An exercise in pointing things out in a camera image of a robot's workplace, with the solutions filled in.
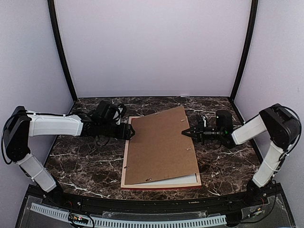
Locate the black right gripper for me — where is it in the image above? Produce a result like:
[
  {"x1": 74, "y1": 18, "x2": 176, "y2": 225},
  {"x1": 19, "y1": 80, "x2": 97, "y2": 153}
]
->
[{"x1": 182, "y1": 121, "x2": 224, "y2": 145}]

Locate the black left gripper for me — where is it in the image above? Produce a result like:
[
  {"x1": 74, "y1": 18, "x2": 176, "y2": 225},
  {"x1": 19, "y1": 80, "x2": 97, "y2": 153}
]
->
[{"x1": 99, "y1": 121, "x2": 135, "y2": 140}]

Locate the brown cardboard backing board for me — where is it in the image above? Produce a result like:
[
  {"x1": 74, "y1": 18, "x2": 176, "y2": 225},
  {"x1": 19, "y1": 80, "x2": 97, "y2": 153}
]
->
[{"x1": 122, "y1": 106, "x2": 199, "y2": 185}]

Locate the canyon photo print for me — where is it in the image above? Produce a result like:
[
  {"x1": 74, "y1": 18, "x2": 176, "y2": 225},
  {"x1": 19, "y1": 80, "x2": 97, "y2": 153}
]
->
[{"x1": 136, "y1": 174, "x2": 197, "y2": 185}]

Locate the red wooden picture frame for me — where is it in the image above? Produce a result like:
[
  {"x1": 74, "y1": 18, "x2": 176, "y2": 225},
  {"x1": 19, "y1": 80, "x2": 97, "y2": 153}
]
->
[{"x1": 120, "y1": 115, "x2": 202, "y2": 190}]

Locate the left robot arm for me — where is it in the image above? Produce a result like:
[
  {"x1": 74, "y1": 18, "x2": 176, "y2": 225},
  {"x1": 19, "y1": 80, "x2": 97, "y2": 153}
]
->
[{"x1": 1, "y1": 106, "x2": 135, "y2": 207}]

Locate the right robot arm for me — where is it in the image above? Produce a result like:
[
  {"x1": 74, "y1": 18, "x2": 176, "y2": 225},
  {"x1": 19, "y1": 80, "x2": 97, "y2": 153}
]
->
[{"x1": 181, "y1": 104, "x2": 302, "y2": 206}]

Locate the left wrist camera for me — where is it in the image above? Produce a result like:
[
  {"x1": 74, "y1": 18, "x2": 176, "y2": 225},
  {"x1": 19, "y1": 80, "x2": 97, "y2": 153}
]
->
[{"x1": 91, "y1": 101, "x2": 126, "y2": 124}]

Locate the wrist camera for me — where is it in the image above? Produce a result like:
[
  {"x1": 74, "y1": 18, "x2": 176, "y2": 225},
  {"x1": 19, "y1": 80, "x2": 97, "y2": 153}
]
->
[
  {"x1": 91, "y1": 101, "x2": 126, "y2": 124},
  {"x1": 198, "y1": 110, "x2": 233, "y2": 133}
]

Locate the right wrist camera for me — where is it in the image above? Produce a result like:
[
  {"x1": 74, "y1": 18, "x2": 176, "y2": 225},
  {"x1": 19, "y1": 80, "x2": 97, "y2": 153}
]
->
[{"x1": 198, "y1": 110, "x2": 233, "y2": 133}]

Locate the white slotted cable duct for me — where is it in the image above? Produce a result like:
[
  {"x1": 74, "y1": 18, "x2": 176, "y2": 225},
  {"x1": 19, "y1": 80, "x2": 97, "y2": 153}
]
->
[{"x1": 30, "y1": 203, "x2": 227, "y2": 228}]

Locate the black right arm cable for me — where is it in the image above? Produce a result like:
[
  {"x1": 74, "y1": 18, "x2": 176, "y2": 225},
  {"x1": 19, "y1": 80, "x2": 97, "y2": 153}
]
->
[{"x1": 273, "y1": 105, "x2": 301, "y2": 162}]

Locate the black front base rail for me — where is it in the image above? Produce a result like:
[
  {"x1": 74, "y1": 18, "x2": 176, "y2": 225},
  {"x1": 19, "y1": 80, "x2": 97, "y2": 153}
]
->
[{"x1": 26, "y1": 184, "x2": 283, "y2": 214}]

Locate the black right enclosure post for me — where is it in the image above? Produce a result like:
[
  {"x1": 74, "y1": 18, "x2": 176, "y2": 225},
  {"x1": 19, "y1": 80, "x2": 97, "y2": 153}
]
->
[{"x1": 230, "y1": 0, "x2": 258, "y2": 102}]

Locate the black enclosure post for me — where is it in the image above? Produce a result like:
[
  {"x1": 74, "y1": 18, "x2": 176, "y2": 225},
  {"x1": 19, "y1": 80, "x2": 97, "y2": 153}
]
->
[
  {"x1": 47, "y1": 0, "x2": 78, "y2": 102},
  {"x1": 230, "y1": 0, "x2": 258, "y2": 102}
]

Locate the black left enclosure post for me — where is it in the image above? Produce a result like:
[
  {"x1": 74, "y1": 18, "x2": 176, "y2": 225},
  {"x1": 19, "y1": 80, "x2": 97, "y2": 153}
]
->
[{"x1": 47, "y1": 0, "x2": 78, "y2": 102}]

